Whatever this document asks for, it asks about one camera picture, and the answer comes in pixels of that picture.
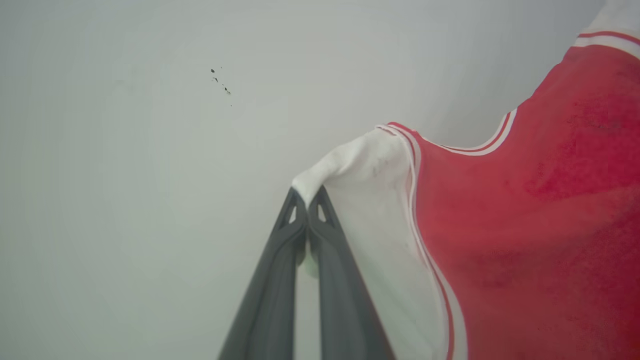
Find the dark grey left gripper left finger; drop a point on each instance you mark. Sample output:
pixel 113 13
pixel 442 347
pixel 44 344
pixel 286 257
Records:
pixel 272 290

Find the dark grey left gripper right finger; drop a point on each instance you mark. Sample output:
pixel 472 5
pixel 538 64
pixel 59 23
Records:
pixel 340 300

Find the red and white jersey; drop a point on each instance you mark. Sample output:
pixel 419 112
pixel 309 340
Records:
pixel 525 225

